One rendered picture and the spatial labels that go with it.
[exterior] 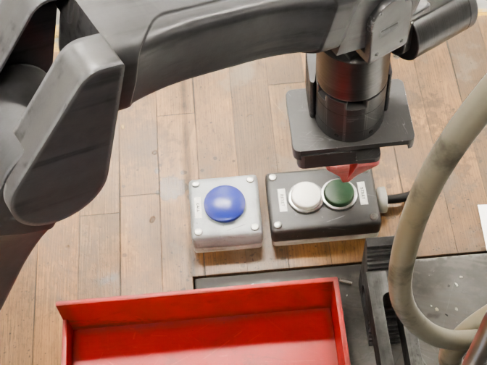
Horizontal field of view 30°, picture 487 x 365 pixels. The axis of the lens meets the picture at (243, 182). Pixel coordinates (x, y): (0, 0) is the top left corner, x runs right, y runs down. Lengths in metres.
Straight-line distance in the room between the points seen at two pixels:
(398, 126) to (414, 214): 0.45
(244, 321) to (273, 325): 0.03
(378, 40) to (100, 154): 0.22
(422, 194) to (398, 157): 0.64
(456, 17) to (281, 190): 0.27
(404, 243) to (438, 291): 0.54
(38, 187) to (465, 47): 0.63
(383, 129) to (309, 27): 0.20
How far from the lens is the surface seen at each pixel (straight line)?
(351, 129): 0.75
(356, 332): 0.86
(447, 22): 0.72
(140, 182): 0.94
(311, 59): 0.75
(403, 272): 0.36
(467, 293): 0.89
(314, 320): 0.85
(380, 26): 0.63
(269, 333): 0.85
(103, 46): 0.50
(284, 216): 0.87
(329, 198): 0.87
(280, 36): 0.59
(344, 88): 0.70
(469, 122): 0.28
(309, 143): 0.76
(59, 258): 0.91
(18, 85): 0.56
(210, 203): 0.87
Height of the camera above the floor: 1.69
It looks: 58 degrees down
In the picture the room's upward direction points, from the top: 4 degrees counter-clockwise
